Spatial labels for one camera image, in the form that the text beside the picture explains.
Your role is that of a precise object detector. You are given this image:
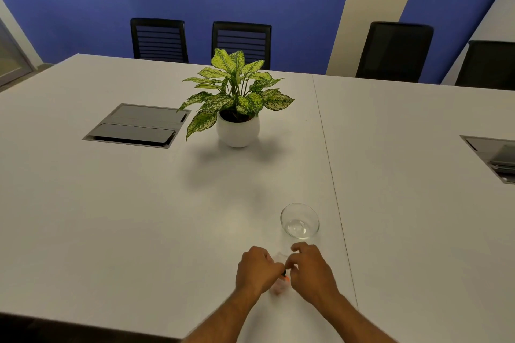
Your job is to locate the green variegated leafy plant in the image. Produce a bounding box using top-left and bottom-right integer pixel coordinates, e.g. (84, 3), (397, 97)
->
(177, 48), (295, 141)

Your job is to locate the round white plant pot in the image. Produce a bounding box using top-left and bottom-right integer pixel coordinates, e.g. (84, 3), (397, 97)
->
(216, 109), (261, 149)

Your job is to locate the black mesh office chair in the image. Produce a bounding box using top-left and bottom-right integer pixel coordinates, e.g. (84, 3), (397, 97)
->
(355, 21), (435, 84)
(455, 40), (515, 91)

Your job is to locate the clear glass bowl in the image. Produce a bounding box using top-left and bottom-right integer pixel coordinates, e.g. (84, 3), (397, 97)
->
(280, 203), (320, 240)

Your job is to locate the person's left forearm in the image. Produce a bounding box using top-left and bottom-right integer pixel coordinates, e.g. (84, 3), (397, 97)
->
(178, 288), (262, 343)

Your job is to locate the black slatted office chair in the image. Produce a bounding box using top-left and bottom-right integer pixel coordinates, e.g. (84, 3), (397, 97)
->
(130, 17), (189, 64)
(211, 21), (273, 71)

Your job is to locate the small clear plastic bag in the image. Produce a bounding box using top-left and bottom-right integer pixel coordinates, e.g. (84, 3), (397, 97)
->
(269, 251), (292, 296)

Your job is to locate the grey table cable hatch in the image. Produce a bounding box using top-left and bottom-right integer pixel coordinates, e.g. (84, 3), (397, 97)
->
(460, 135), (515, 185)
(82, 103), (192, 149)

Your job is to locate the person's right forearm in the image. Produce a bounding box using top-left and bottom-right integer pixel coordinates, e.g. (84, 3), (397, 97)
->
(318, 292), (397, 343)

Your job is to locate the person's left hand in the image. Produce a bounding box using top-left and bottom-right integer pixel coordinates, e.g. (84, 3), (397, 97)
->
(235, 246), (286, 296)

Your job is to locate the person's right hand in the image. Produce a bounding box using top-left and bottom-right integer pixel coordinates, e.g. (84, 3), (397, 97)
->
(285, 242), (342, 307)

